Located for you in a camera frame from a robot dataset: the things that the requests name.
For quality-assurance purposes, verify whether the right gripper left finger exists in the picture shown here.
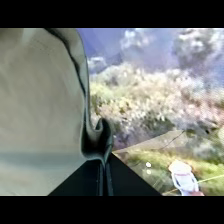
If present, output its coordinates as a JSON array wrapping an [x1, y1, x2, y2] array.
[[48, 159, 105, 197]]

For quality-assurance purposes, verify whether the white garment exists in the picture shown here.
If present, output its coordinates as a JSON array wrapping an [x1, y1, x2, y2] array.
[[0, 28, 115, 197]]

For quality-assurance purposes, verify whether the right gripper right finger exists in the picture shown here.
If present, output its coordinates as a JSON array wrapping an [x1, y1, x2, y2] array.
[[105, 152, 163, 197]]

